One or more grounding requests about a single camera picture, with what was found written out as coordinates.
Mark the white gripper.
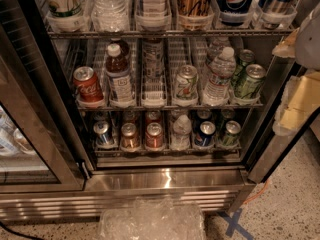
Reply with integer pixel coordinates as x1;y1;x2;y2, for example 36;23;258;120
272;2;320;136

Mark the clear water bottle front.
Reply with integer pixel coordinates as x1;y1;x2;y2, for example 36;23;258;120
202;47;236;106

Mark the clear water bottle behind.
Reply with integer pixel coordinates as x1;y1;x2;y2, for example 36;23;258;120
206;37;231;65

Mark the blue Pepsi can top shelf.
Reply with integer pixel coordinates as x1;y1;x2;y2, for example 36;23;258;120
216;0;252;26

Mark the clear water bottle bottom shelf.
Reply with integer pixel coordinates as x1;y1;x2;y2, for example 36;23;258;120
171;115;192;150

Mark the clear water bottle shelf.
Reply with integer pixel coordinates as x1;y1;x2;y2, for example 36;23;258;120
91;0;129;32
171;115;192;150

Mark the white labelled drink bottle middle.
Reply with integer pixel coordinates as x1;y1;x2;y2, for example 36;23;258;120
142;39;163;78

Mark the brown iced tea bottle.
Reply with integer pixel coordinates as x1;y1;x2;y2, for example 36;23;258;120
106;44;133;102

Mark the brown tea bottle behind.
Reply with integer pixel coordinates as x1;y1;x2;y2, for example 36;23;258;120
111;38;131;60

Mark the stainless steel display fridge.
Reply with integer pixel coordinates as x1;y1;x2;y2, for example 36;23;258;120
0;0;320;221

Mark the clear water bottle top shelf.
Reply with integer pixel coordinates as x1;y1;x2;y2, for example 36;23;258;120
91;0;129;32

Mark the fridge glass door left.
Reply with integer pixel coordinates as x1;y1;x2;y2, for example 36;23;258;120
0;32;84;194

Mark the green soda can front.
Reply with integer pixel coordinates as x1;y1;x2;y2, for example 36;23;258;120
234;64;266;100

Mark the green soda can behind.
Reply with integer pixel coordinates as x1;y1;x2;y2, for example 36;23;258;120
231;49;255;87

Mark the blue silver energy can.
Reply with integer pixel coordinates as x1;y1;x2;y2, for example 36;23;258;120
258;0;293;30

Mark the green can bottom right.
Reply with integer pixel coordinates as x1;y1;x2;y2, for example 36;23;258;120
221;120;241;146

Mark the white green soda can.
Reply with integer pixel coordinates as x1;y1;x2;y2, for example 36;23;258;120
174;65;198;100

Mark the blue Pepsi can bottom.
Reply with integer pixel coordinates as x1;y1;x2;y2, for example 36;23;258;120
194;121;216;147

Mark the white plastic lane divider tray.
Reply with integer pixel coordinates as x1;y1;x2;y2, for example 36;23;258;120
141;45;167;107

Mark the red can bottom front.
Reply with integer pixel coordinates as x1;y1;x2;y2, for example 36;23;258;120
146;122;163;148

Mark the blue tape cross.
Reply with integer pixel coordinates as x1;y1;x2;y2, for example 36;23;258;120
218;208;254;240

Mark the brown can bottom front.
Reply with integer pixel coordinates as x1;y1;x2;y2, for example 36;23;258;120
121;123;140;149

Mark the blue silver can bottom left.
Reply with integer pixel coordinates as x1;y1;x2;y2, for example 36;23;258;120
93;121;114;145

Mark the red Coca-Cola can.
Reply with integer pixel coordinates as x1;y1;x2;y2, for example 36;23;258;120
73;66;104;102

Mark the crumpled clear plastic bag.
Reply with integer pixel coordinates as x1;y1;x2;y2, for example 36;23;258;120
96;198;206;240

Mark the white green tall can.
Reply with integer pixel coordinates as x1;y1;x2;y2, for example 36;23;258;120
42;0;88;18

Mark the orange cable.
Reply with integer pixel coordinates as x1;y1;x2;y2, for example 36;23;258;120
243;178;271;205

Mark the bottom wire shelf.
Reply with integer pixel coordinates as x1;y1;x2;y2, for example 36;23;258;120
94;145;242;157

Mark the wire shelf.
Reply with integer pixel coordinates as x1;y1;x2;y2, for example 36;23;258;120
47;26;295;39
78;101;264;111
94;145;242;157

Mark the middle wire shelf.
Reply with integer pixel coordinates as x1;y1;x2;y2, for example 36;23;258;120
78;101;264;111

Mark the top wire shelf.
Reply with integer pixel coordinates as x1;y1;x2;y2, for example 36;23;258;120
47;26;295;39

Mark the black cable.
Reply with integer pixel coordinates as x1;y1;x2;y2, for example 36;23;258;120
0;221;44;240

